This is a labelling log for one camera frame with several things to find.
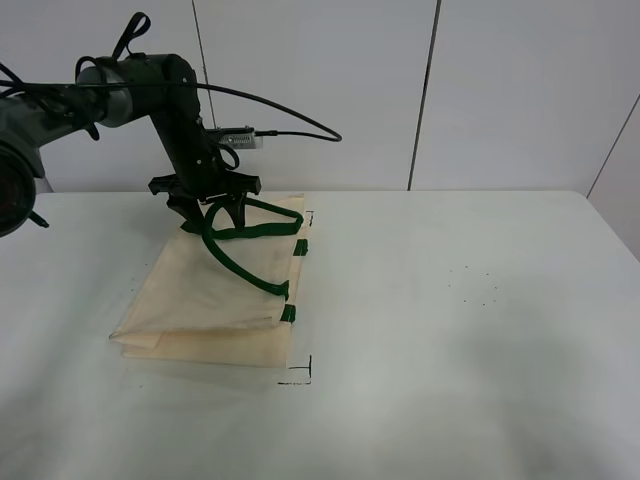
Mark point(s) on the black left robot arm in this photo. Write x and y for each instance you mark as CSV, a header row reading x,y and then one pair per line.
x,y
115,93

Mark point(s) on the white linen bag green handles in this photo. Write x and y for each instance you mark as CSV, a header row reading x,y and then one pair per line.
x,y
192,308

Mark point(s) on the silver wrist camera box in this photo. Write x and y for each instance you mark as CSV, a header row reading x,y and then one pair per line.
x,y
241,138

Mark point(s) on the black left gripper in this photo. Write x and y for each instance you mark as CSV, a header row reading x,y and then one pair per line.
x,y
202,170

